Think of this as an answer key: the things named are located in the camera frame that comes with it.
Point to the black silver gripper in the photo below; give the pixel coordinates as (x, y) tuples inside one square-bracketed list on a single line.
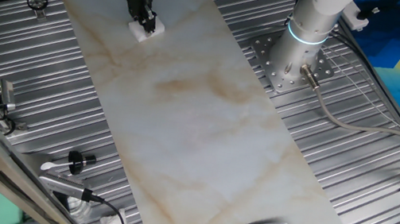
[(140, 0)]

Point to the white sponge block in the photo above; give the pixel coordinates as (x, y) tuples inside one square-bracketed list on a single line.
[(158, 29)]

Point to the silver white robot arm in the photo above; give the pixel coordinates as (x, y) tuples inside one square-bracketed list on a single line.
[(300, 47)]

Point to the marble pattern slab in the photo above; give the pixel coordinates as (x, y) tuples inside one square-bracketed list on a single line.
[(199, 140)]

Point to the black knob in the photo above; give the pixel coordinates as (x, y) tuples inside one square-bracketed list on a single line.
[(76, 162)]

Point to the white plastic spoon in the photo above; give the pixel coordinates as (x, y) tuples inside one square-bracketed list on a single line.
[(47, 165)]

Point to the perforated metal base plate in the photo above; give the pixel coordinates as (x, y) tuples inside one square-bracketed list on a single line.
[(281, 80)]

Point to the metal clamp bracket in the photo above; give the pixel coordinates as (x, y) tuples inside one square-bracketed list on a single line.
[(7, 93)]

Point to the small metal bracket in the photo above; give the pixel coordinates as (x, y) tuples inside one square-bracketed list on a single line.
[(21, 126)]

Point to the silver ribbed camera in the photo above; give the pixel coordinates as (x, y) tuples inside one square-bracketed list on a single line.
[(61, 185)]

